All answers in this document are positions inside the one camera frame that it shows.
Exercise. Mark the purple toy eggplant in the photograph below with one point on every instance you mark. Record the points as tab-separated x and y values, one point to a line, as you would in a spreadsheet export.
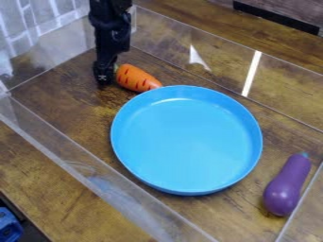
281	193

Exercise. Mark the blue object at corner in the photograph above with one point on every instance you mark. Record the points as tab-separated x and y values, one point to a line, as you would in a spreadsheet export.
10	228

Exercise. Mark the orange toy carrot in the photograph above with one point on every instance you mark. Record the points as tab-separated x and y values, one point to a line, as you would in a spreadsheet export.
134	79

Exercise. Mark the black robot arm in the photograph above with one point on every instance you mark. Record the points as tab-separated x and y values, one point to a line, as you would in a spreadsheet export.
113	7

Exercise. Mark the blue round plastic tray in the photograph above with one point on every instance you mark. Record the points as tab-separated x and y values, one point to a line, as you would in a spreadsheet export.
186	140

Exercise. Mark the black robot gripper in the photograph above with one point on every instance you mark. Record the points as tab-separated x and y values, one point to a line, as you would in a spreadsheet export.
112	31

